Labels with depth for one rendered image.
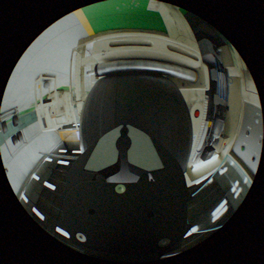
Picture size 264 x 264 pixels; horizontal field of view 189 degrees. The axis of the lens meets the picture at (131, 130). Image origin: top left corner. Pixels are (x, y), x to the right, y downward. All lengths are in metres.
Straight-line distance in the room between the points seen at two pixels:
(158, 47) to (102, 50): 0.15
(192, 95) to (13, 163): 11.38
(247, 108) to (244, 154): 0.28
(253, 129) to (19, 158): 11.83
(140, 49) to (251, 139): 0.71
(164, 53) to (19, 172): 11.50
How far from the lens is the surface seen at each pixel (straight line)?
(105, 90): 0.18
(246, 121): 0.68
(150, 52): 0.26
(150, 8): 1.11
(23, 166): 11.41
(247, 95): 0.65
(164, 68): 0.27
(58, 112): 4.51
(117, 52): 0.25
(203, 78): 0.33
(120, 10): 1.12
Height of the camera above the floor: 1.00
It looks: 24 degrees up
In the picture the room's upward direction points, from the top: 177 degrees clockwise
